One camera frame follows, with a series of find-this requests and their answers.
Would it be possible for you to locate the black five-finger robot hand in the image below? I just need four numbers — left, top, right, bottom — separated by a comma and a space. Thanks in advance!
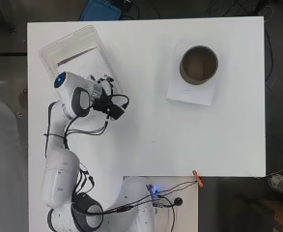
88, 74, 117, 112

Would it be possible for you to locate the black floor cable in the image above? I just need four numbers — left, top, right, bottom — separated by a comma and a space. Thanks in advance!
252, 161, 283, 179

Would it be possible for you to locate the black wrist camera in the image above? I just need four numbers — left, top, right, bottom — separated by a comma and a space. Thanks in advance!
106, 102, 127, 121

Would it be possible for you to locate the orange clamp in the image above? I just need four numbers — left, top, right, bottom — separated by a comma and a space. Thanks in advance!
192, 169, 205, 189

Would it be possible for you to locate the grey cover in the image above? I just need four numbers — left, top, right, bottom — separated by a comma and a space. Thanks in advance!
0, 78, 30, 232

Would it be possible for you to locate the white flat stand box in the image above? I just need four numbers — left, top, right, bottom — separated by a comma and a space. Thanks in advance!
165, 40, 225, 107

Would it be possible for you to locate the clear plastic storage box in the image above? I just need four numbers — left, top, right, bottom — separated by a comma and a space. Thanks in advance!
39, 24, 125, 99

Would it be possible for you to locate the person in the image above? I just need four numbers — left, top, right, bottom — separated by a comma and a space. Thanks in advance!
267, 173, 283, 201

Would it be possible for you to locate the black cable bundle on arm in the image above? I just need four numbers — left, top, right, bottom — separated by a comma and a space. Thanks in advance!
43, 93, 131, 159

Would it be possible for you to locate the black cable on base plate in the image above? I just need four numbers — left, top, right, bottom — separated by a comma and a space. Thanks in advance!
82, 179, 201, 232

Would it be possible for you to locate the blue flat plastic item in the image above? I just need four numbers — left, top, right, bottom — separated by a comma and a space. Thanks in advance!
78, 0, 124, 22

